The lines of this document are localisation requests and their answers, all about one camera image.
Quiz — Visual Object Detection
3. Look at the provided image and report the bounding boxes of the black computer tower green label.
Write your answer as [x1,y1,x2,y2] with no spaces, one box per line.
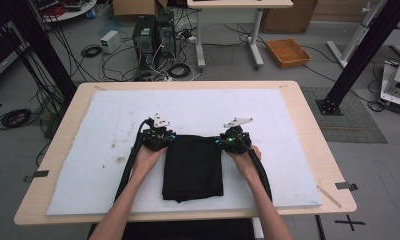
[132,15,157,64]

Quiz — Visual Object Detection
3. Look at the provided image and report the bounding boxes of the open cardboard box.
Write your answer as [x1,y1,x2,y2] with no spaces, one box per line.
[112,0,169,18]

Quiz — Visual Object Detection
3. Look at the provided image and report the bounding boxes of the large coiled black cable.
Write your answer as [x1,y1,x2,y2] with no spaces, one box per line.
[0,107,33,131]

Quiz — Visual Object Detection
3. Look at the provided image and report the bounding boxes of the thin wooden stick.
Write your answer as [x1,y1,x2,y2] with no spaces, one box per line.
[317,185,343,209]

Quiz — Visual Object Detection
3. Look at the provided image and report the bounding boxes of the thick coiled black cable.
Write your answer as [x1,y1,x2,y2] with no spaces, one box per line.
[167,63,192,79]

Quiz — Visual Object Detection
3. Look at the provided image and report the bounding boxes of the large closed cardboard box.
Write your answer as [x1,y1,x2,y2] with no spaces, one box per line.
[261,0,319,34]

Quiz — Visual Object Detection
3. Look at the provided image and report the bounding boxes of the left gripper black corrugated cable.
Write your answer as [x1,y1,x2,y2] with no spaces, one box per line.
[113,118,152,203]

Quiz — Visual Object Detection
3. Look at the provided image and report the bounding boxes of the white power supply box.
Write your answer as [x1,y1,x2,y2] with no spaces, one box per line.
[99,29,121,54]

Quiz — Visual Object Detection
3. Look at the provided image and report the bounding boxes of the small coiled black cable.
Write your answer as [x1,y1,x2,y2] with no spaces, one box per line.
[80,44,103,59]

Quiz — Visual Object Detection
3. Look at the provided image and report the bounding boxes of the black tape piece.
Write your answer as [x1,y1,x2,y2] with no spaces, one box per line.
[23,169,50,183]
[334,181,359,192]

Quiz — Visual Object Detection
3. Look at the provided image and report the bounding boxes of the white machine on floor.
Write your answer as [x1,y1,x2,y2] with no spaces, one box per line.
[380,59,400,110]

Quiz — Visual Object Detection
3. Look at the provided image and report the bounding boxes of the gripper black corrugated cable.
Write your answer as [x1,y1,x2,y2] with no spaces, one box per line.
[236,131,273,202]
[113,118,152,203]

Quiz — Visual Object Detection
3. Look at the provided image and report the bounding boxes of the person's right hand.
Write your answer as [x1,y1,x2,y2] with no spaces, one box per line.
[225,145,263,180]

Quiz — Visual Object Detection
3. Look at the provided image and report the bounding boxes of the person's left hand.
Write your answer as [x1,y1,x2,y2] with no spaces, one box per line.
[131,145,169,177]

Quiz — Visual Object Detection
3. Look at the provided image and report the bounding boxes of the black T-shirt with cartoon print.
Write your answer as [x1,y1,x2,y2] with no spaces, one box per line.
[161,134,225,204]

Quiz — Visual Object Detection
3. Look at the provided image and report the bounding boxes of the black tape cross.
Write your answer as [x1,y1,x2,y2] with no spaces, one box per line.
[334,214,367,232]

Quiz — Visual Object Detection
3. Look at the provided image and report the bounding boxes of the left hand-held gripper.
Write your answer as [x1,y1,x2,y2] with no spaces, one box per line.
[141,113,177,152]

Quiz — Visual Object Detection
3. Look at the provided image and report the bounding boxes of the white foam mat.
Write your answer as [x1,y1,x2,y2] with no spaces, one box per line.
[46,87,323,217]

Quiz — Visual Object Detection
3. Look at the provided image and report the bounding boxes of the orange woven tray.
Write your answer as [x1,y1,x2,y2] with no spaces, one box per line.
[265,38,312,69]

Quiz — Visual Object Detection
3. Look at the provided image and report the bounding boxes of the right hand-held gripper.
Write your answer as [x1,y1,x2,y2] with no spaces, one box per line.
[216,117,254,155]

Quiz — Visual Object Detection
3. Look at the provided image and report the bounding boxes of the white-legged wooden desk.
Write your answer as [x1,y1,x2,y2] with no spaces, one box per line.
[186,0,294,69]

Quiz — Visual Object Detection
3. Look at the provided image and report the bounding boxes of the grey floor mat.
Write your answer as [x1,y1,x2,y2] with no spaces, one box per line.
[300,86,388,145]

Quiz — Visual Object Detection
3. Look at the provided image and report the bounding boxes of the white metal stand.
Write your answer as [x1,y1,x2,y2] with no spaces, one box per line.
[326,0,387,69]

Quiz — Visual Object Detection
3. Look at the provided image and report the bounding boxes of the right gripper black corrugated cable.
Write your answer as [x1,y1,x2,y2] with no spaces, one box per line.
[236,131,273,202]

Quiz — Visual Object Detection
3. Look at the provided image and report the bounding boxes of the black metal shelf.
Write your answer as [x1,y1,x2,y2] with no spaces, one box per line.
[0,19,31,86]

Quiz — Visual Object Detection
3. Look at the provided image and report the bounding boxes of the black aluminium post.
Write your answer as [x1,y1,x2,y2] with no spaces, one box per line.
[315,0,400,117]
[1,0,77,101]

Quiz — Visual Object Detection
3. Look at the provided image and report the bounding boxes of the light wooden table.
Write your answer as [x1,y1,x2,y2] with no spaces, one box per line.
[13,79,358,227]

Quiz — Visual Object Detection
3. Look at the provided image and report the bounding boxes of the round white table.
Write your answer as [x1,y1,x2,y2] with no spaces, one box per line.
[34,0,98,23]

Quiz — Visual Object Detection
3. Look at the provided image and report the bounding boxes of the black strip on floor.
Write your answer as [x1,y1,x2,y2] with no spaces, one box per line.
[315,214,328,240]

